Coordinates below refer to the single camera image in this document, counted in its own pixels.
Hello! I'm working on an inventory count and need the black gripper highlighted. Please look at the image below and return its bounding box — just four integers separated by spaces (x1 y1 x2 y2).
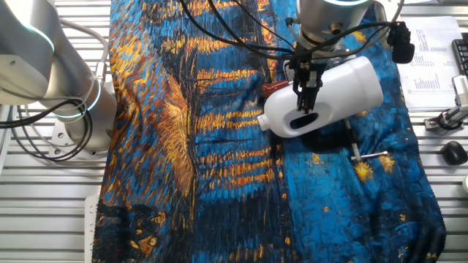
287 50 331 114

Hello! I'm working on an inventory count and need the silver lever with brown handle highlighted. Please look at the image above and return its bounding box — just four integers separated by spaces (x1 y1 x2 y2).
261 80 293 99

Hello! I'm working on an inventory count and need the white plastic jug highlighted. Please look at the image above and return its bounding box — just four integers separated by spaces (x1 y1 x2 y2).
257 56 384 139

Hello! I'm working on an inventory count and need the silver clamp screw with T-bar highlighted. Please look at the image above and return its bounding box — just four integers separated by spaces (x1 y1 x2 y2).
343 118 389 162

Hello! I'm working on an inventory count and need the printed paper sheet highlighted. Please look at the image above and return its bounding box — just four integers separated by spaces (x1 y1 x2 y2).
380 16 465 113

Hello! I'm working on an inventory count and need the starry night painting cloth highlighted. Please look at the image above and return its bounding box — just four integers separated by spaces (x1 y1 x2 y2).
91 0 448 263

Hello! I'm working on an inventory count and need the black round knob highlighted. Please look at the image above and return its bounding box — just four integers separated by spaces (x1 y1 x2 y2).
437 140 468 166

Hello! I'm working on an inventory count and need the black keyboard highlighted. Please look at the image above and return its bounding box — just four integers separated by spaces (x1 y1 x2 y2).
451 32 468 77

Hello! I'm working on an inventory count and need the white plastic panel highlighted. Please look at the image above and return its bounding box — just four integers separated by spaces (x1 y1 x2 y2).
84 195 99 263

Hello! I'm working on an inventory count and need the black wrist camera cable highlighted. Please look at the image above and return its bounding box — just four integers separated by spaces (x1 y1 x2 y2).
310 20 399 61

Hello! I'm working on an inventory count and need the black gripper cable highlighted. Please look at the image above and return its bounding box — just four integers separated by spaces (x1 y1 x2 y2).
178 0 297 61
206 0 295 54

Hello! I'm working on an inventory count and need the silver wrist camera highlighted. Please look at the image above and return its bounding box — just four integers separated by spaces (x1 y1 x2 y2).
372 1 389 50

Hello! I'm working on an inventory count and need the silver camera mount bracket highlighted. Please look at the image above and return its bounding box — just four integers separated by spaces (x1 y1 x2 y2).
423 105 468 132

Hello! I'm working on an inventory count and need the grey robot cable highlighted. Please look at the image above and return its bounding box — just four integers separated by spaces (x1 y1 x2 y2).
58 18 110 85

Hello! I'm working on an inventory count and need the black cable loop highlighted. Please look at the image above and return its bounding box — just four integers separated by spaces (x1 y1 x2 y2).
0 98 94 162

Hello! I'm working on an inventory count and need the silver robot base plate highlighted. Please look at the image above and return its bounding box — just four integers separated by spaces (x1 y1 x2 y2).
47 118 110 161

